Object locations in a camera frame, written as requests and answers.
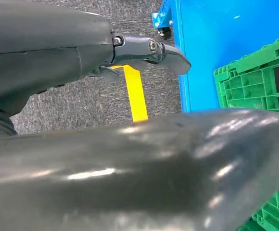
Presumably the blue metal shelf rack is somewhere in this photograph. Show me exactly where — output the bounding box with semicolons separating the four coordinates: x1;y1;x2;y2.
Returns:
152;0;279;113

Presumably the green plastic crate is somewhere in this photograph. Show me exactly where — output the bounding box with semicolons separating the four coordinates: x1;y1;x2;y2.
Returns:
213;33;279;231

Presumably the yellow floor tape square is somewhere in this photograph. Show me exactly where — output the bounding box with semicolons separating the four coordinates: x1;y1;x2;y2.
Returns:
110;64;149;123

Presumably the black rack caster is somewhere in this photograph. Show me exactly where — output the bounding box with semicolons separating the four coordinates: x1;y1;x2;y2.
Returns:
158;27;173;40

